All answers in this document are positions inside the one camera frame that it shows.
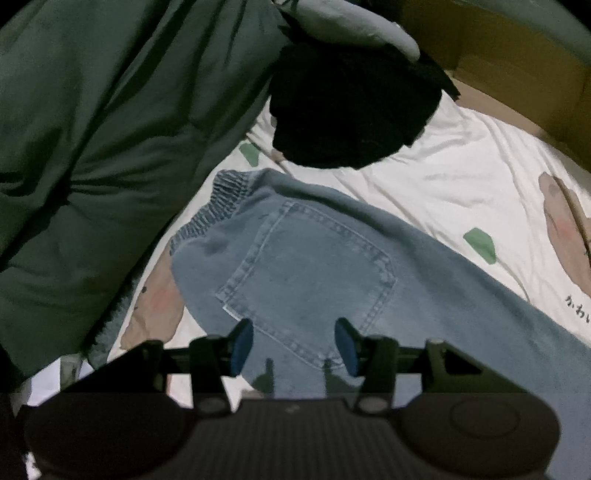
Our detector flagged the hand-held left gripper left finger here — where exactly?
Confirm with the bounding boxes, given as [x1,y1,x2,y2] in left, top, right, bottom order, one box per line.
[76,318,256,415]

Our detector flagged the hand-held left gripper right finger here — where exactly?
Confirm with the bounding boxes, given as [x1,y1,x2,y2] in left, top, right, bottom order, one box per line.
[335,317,518,415]

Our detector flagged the light blue jeans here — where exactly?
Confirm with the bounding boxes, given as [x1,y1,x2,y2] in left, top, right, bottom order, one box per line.
[168,168,591,402]

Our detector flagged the white bear-print bed sheet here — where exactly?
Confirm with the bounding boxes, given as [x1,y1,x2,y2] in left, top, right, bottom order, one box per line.
[18,88,591,480]

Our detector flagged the dark grey garment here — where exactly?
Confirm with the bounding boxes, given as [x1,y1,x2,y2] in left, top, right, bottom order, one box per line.
[0,0,296,384]

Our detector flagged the black garment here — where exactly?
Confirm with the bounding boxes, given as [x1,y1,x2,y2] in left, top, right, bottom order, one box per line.
[269,39,462,170]

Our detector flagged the light grey-blue garment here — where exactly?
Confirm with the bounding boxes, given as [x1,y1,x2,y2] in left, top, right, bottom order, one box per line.
[277,0,422,62]

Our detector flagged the brown cardboard box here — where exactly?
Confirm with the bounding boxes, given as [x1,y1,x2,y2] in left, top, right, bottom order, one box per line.
[401,0,591,162]

